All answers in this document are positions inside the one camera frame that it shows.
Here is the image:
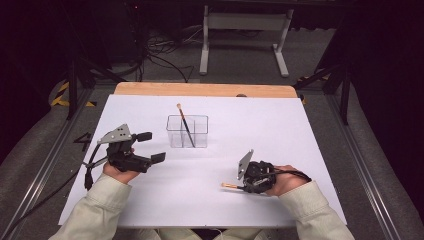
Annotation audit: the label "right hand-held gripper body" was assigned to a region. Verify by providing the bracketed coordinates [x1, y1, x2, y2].
[237, 149, 278, 192]

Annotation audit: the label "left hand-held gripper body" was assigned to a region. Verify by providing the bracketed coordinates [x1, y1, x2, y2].
[97, 123, 153, 174]

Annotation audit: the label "black makeup brush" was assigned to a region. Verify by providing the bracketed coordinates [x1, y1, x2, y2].
[220, 182, 246, 190]
[176, 102, 197, 149]

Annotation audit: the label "clear plastic organizer box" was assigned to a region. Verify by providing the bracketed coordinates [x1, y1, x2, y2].
[165, 114, 209, 149]

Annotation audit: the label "person's left hand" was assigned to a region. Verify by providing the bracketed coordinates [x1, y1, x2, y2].
[102, 161, 141, 185]

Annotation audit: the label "person's right hand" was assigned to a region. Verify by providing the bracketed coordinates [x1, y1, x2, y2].
[264, 164, 313, 197]

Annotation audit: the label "white table sheet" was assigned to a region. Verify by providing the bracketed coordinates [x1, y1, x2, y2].
[58, 94, 348, 230]

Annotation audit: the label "wooden table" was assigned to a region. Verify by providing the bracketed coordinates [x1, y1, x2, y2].
[114, 81, 298, 99]

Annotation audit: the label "black tripod stand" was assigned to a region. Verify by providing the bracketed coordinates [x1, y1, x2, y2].
[292, 58, 353, 127]
[64, 54, 129, 122]

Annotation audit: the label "yellow black floor tape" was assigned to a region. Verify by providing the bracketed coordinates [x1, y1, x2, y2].
[49, 81, 98, 108]

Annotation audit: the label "white metal stand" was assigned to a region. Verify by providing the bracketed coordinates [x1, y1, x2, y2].
[199, 4, 295, 78]

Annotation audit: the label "right hand-held gripper cable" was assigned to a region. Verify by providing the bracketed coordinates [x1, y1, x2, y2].
[266, 168, 313, 183]

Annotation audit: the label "hand-held gripper cable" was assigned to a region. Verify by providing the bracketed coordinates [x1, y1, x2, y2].
[0, 143, 111, 240]
[266, 168, 313, 183]

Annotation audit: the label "left hand-held gripper cable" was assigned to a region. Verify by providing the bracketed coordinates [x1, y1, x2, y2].
[0, 143, 111, 240]

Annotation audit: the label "bundle of floor cables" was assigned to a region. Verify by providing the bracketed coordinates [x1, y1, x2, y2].
[141, 28, 204, 84]

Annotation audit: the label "aluminium floor rail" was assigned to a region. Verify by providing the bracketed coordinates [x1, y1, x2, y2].
[0, 87, 96, 240]
[324, 93, 403, 240]

